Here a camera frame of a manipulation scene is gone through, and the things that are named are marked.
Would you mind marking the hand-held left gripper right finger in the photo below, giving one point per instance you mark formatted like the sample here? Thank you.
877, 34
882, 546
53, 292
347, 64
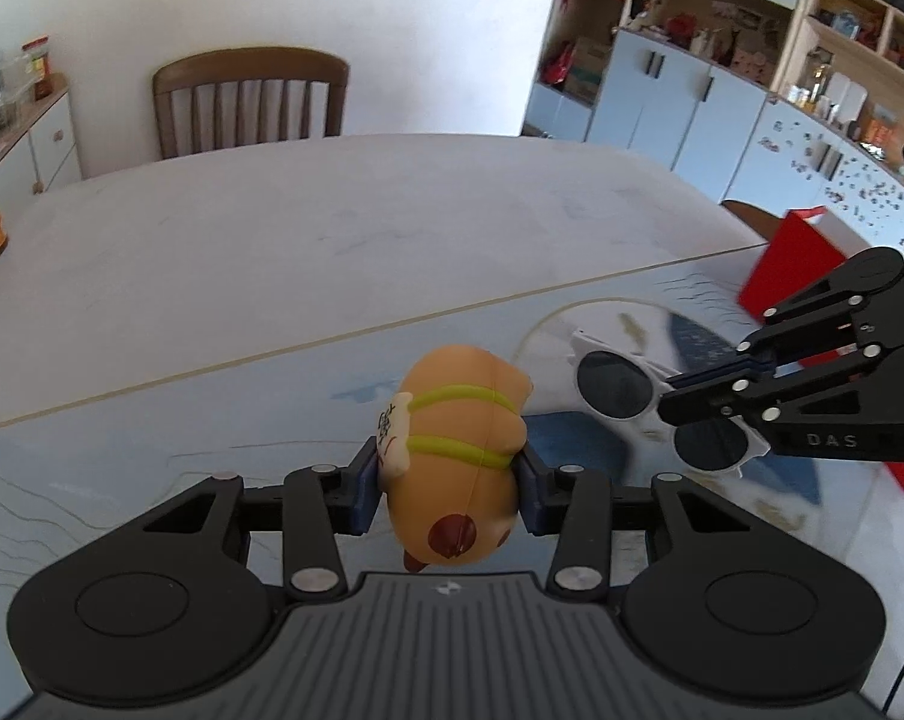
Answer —
531, 491

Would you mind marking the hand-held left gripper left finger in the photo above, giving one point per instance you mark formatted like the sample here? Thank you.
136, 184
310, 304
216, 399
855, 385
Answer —
366, 484

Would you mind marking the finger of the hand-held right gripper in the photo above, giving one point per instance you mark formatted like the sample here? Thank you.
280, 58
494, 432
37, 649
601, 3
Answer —
722, 401
812, 315

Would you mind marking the red cardboard box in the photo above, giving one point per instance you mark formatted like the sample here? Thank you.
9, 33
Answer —
790, 262

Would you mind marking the orange capybara squeeze toy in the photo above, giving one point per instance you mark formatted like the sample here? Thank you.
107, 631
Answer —
452, 465

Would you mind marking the white sunglasses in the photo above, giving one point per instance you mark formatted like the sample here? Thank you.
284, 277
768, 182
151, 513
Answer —
617, 386

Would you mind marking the cardboard carton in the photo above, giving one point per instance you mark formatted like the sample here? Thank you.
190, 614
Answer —
587, 67

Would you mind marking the red bag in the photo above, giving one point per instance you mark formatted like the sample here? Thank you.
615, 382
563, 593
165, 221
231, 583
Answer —
557, 67

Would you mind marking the brown wooden chair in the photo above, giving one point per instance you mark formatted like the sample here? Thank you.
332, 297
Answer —
249, 64

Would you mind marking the white side cabinet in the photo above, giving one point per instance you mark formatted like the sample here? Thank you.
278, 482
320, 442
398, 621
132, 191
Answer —
47, 142

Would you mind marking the red lid jar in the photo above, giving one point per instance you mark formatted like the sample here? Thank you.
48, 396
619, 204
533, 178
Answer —
39, 67

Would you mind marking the pale blue wall cabinet unit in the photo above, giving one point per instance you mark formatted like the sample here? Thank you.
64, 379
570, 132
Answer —
669, 112

